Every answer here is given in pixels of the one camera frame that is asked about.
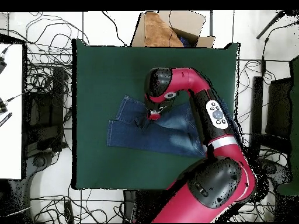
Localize black cable tangle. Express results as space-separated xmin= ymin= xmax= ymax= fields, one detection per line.
xmin=30 ymin=184 xmax=124 ymax=224
xmin=23 ymin=11 xmax=91 ymax=94
xmin=234 ymin=59 xmax=289 ymax=222

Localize dark green table cloth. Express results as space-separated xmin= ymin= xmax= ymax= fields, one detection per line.
xmin=71 ymin=38 xmax=241 ymax=191

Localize brown cloth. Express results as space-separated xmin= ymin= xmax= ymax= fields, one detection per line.
xmin=144 ymin=11 xmax=185 ymax=48

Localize white table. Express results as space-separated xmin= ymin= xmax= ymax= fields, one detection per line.
xmin=0 ymin=43 xmax=24 ymax=180

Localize black office chair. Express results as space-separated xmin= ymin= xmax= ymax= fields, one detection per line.
xmin=24 ymin=66 xmax=68 ymax=171
xmin=249 ymin=76 xmax=294 ymax=187

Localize green covered side table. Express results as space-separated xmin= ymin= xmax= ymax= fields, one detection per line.
xmin=276 ymin=54 xmax=299 ymax=197

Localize black device with cable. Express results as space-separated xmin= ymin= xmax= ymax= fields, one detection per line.
xmin=0 ymin=92 xmax=26 ymax=115

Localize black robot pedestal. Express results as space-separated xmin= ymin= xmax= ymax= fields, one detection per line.
xmin=123 ymin=189 xmax=164 ymax=223

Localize black label strip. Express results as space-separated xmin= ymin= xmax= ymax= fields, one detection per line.
xmin=0 ymin=112 xmax=13 ymax=128

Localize thin black cable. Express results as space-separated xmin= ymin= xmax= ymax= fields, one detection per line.
xmin=168 ymin=10 xmax=176 ymax=46

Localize black connector with cable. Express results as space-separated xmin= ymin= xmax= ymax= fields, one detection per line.
xmin=0 ymin=45 xmax=11 ymax=74

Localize cardboard box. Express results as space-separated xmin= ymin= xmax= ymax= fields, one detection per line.
xmin=130 ymin=10 xmax=216 ymax=48

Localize black power strip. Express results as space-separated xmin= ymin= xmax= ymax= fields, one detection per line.
xmin=63 ymin=201 xmax=75 ymax=224

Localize single black cable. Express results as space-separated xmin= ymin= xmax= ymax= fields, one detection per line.
xmin=101 ymin=10 xmax=128 ymax=47

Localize black slanted rod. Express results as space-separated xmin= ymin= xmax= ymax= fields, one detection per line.
xmin=255 ymin=10 xmax=286 ymax=40

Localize dark blue fabric item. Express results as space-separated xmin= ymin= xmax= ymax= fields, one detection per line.
xmin=178 ymin=34 xmax=193 ymax=48

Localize blue denim jeans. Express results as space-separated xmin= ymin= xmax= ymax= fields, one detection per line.
xmin=106 ymin=94 xmax=242 ymax=158

